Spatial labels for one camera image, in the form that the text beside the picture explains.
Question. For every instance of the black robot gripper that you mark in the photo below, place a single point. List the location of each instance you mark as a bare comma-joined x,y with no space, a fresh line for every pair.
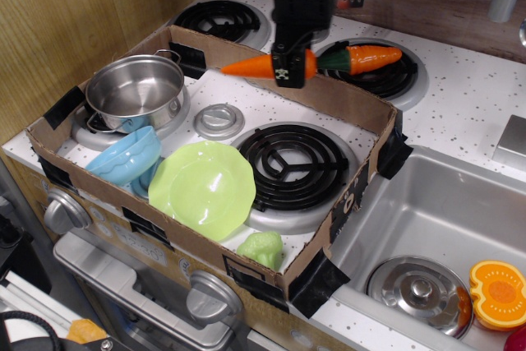
298,23

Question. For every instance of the orange plastic toy carrot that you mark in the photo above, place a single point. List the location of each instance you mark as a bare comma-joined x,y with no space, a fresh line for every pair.
260,67

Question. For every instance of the orange carrot half piece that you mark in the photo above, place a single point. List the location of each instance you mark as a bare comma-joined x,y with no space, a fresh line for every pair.
368,58

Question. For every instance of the light green plastic plate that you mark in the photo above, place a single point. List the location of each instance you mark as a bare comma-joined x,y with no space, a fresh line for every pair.
207,186

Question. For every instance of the back left black burner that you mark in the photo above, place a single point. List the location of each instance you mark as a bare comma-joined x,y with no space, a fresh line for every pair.
224,19

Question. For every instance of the black burner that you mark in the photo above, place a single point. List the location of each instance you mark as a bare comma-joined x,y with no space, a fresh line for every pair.
296,166
388,82
224,19

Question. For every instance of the silver stove knob centre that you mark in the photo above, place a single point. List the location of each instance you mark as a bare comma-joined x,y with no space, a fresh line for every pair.
219,122

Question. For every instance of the back right black burner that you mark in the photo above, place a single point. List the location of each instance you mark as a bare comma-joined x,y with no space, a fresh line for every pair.
388,82

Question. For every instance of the front right black burner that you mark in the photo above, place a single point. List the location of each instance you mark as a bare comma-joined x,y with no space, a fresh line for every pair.
296,166

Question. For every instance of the brown cardboard fence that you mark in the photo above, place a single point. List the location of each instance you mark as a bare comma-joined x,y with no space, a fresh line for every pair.
308,280

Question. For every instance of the stainless steel pot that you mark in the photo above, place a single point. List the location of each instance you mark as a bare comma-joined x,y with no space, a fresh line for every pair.
137,91

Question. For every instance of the light blue plastic bowl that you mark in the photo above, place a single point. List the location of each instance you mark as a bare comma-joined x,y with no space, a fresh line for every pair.
128,158

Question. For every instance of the green toy broccoli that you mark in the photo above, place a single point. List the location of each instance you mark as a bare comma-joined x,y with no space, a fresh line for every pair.
264,248

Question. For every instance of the grey metal sink basin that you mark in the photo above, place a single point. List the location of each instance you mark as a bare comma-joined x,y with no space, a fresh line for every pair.
439,208

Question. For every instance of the front left burner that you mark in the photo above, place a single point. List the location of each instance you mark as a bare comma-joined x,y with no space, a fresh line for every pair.
89,130

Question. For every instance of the silver oven knob right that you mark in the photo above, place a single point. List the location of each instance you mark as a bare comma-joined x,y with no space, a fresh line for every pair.
211,300

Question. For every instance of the silver oven knob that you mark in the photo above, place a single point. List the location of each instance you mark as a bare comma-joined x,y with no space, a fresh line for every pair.
64,213
211,300

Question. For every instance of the silver oven knob left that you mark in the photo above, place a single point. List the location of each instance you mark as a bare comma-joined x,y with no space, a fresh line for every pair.
64,213

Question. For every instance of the steel pot lid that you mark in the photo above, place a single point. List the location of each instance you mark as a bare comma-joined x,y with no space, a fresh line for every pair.
424,289

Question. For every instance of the orange toy pumpkin half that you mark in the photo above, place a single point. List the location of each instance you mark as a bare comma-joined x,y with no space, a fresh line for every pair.
497,290

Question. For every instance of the red toy fruit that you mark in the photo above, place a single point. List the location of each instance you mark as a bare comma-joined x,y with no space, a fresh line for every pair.
516,341

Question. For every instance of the silver oven door handle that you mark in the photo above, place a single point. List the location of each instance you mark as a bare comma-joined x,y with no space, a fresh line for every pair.
153,325

